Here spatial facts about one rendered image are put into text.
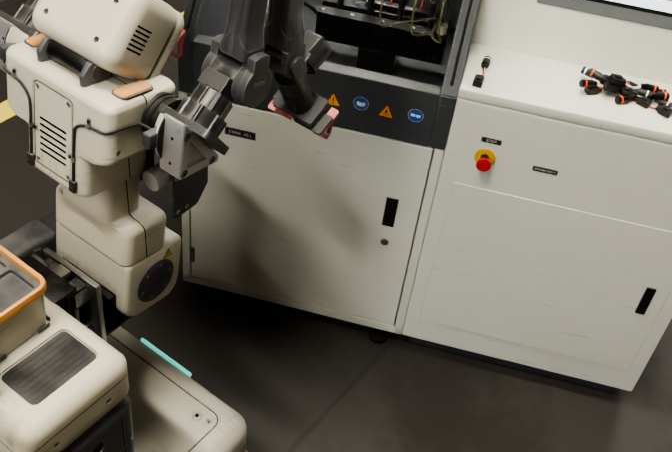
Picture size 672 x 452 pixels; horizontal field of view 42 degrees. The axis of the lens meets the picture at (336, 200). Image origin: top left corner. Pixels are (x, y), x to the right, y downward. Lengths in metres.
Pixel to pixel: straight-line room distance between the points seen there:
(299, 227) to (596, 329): 0.88
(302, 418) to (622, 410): 0.96
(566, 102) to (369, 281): 0.81
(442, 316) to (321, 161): 0.62
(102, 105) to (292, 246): 1.14
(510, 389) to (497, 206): 0.68
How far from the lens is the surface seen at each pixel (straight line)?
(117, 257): 1.79
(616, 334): 2.58
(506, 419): 2.67
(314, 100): 1.78
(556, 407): 2.74
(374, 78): 2.11
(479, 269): 2.44
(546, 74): 2.21
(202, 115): 1.49
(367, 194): 2.32
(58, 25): 1.57
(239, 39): 1.50
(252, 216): 2.48
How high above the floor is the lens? 2.11
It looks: 42 degrees down
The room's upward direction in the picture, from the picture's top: 8 degrees clockwise
